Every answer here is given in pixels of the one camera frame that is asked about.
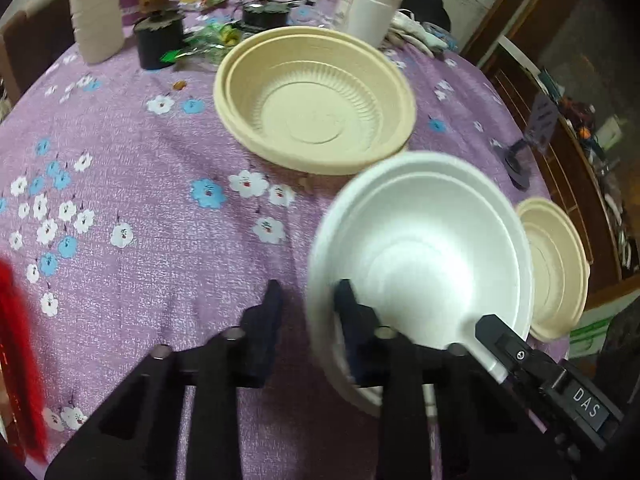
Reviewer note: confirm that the black cylinder device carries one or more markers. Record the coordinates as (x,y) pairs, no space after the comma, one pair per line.
(265,17)
(157,45)

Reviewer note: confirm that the wooden sideboard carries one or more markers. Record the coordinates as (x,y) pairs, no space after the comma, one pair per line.
(575,185)

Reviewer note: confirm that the red plate with gold lettering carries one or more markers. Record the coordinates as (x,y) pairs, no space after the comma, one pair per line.
(20,360)

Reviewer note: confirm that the purple floral tablecloth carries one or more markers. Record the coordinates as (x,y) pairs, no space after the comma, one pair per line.
(150,260)

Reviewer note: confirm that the white plastic jar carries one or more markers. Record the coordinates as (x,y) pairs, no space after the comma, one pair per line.
(367,10)

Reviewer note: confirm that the white plastic bottle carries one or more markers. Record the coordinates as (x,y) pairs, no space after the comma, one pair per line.
(97,20)

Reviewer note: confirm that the wooden door frame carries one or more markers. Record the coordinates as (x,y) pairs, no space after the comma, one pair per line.
(495,5)

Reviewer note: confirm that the green white cardboard box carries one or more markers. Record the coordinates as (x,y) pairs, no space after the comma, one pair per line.
(590,335)

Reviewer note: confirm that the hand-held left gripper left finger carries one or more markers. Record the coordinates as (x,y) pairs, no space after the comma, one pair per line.
(267,340)

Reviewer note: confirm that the green candy wrappers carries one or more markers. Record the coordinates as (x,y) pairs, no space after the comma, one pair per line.
(210,42)

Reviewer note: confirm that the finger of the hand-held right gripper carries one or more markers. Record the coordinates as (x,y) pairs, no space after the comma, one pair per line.
(625,350)
(505,345)

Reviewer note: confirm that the large beige plastic bowl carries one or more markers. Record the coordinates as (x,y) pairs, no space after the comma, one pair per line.
(310,110)

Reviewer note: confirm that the small beige plastic bowl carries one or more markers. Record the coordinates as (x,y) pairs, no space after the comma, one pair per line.
(555,270)

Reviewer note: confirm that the white gloves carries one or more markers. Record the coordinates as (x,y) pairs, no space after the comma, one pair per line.
(415,30)

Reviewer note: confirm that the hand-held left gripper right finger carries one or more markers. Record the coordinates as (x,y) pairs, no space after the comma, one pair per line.
(347,340)

